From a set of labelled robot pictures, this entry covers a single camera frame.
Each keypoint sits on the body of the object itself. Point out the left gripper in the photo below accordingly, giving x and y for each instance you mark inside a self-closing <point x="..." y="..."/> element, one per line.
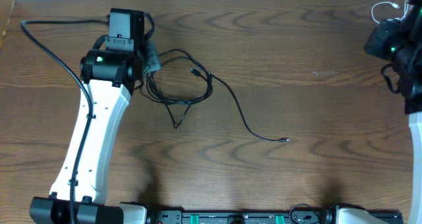
<point x="150" y="57"/>

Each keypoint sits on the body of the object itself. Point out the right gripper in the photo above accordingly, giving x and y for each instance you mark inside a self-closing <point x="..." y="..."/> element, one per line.
<point x="376" y="45"/>

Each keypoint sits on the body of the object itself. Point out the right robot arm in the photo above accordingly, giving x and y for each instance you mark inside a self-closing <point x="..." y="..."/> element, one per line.
<point x="408" y="69"/>

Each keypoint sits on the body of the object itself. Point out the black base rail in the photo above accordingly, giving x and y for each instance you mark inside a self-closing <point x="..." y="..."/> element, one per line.
<point x="203" y="217"/>

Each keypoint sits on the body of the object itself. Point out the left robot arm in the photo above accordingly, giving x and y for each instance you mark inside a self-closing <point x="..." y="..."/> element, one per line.
<point x="108" y="73"/>

